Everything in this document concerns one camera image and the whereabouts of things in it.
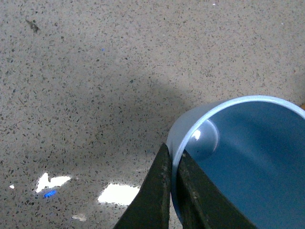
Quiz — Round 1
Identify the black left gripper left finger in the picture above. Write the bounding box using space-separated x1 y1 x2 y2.
114 143 172 229

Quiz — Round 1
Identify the blue plastic cup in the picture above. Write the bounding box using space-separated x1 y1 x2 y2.
166 95 305 229

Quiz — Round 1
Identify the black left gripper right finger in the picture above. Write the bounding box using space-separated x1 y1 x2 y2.
176 151 256 229

